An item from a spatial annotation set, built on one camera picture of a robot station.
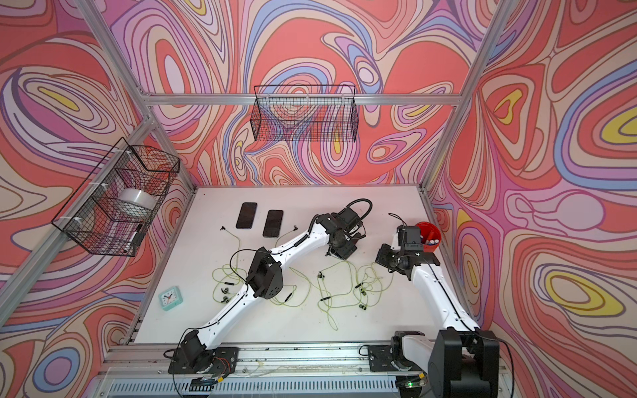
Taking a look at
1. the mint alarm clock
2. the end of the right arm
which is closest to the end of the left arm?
the end of the right arm

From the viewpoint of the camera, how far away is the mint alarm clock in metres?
0.84

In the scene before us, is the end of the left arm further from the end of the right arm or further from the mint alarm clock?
the mint alarm clock
